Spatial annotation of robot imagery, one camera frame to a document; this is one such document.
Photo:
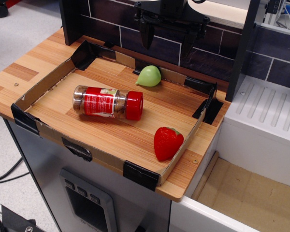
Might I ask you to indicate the white ribbed sink drainer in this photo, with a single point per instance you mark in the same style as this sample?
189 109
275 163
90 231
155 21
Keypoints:
262 107

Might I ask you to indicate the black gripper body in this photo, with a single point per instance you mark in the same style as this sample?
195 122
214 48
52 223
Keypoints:
169 14

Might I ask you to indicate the grey oven control panel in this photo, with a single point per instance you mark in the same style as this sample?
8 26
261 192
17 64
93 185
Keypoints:
91 205

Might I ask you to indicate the dark shelf post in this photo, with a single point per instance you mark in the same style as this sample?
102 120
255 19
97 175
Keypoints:
235 81
71 20

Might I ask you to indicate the red-lidded spice bottle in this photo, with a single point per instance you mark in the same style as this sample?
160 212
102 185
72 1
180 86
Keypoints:
108 102

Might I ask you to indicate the dark shelf post left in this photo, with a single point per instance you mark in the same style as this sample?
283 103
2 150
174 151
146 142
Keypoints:
71 20

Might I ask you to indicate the red toy strawberry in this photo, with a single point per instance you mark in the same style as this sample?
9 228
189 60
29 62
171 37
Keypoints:
167 142

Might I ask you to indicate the dark shelf post right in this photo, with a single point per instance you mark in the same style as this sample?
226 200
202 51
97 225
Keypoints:
235 81

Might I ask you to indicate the taped cardboard fence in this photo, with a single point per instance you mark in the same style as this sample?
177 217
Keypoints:
142 121

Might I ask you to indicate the green toy pear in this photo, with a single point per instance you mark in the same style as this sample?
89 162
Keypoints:
149 76

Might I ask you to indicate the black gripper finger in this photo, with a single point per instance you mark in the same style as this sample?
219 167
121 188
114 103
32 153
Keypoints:
147 33
189 40

